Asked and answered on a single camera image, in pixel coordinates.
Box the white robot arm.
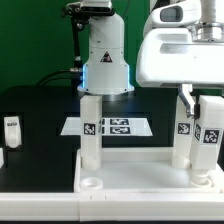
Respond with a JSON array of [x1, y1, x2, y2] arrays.
[[79, 0, 224, 116]]

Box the white desk tabletop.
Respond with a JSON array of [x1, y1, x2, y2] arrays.
[[74, 148, 224, 193]]

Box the white block at left edge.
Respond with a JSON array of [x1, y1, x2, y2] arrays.
[[0, 148, 4, 169]]

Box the white L-shaped obstacle fence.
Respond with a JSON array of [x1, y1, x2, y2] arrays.
[[0, 168, 224, 222]]

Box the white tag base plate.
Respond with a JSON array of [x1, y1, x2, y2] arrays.
[[61, 117, 153, 137]]

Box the black cables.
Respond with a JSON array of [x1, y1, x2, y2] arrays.
[[35, 69, 83, 88]]

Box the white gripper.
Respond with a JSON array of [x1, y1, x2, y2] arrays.
[[136, 28, 224, 118]]

